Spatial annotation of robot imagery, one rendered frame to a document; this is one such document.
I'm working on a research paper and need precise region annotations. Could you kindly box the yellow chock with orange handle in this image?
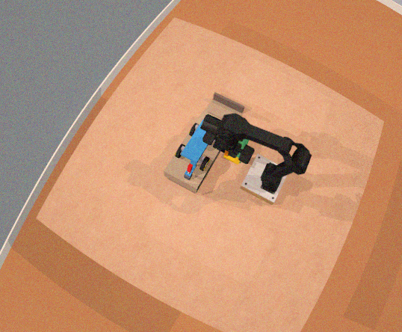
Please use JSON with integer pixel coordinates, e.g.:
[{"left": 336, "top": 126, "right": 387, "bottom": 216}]
[{"left": 223, "top": 150, "right": 240, "bottom": 165}]

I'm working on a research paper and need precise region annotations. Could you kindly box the green tray floor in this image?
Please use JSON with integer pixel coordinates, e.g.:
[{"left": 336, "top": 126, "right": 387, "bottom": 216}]
[{"left": 237, "top": 139, "right": 248, "bottom": 158}]

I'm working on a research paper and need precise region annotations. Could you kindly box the tan wooden ramp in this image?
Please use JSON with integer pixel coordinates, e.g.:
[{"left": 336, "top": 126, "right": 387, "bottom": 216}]
[{"left": 164, "top": 92, "right": 244, "bottom": 193}]

